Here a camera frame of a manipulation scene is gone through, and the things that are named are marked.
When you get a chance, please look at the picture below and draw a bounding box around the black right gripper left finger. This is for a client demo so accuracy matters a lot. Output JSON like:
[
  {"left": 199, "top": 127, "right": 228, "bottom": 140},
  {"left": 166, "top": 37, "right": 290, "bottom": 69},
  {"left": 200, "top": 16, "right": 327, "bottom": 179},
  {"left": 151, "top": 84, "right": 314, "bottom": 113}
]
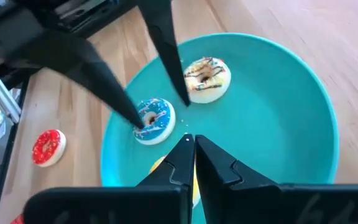
[{"left": 23, "top": 133, "right": 195, "bottom": 224}]

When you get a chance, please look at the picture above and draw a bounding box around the yellow frosted donut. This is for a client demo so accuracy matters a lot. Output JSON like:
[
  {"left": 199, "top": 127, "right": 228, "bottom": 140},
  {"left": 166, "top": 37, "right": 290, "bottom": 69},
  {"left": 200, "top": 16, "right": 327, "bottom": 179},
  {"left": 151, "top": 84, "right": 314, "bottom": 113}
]
[{"left": 149, "top": 154, "right": 201, "bottom": 208}]

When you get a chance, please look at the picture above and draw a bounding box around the white donut with chocolate drizzle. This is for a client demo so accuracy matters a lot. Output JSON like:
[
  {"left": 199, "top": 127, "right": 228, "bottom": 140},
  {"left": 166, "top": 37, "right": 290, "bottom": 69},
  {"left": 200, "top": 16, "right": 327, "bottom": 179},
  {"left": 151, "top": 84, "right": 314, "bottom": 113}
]
[{"left": 183, "top": 56, "right": 232, "bottom": 105}]

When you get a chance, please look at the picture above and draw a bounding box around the red sprinkled donut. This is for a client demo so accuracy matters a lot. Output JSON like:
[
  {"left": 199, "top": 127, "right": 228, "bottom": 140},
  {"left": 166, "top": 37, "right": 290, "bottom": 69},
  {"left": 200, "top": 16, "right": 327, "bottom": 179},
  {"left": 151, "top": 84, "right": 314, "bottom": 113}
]
[
  {"left": 10, "top": 213, "right": 25, "bottom": 224},
  {"left": 31, "top": 129, "right": 67, "bottom": 168}
]

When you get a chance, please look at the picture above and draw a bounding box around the blue frosted donut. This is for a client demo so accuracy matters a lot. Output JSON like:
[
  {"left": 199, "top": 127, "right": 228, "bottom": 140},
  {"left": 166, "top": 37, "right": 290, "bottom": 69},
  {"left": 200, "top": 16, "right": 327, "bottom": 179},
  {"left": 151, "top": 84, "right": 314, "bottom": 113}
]
[{"left": 132, "top": 98, "right": 177, "bottom": 146}]

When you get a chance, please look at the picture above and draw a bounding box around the silver aluminium extrusion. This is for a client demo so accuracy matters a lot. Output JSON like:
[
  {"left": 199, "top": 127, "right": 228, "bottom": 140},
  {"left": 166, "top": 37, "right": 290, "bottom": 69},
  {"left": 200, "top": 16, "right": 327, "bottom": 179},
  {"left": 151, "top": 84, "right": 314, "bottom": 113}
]
[{"left": 0, "top": 79, "right": 23, "bottom": 125}]

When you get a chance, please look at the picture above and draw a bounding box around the teal round plate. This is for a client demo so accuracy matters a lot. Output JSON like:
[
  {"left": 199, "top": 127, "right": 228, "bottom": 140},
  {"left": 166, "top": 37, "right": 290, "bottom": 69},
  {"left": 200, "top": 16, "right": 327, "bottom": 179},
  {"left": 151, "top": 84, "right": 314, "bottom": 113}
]
[{"left": 99, "top": 32, "right": 341, "bottom": 224}]

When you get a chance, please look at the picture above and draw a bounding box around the black aluminium table frame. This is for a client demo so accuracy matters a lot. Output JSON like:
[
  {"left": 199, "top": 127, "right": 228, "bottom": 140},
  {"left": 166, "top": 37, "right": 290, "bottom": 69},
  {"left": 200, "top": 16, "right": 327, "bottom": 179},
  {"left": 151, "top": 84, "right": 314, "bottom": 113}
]
[{"left": 0, "top": 77, "right": 30, "bottom": 224}]

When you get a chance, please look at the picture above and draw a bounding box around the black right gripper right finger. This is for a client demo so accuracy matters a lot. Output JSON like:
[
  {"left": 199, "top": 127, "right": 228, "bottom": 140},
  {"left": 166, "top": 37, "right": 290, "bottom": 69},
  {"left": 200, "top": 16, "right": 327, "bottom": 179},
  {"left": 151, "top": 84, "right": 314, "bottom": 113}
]
[{"left": 195, "top": 134, "right": 358, "bottom": 224}]

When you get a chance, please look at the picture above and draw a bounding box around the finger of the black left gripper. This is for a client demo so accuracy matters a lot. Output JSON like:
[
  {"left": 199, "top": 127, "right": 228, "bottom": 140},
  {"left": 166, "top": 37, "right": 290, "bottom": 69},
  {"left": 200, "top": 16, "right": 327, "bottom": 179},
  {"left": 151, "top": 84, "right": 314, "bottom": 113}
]
[
  {"left": 29, "top": 30, "right": 145, "bottom": 129},
  {"left": 137, "top": 0, "right": 191, "bottom": 107}
]

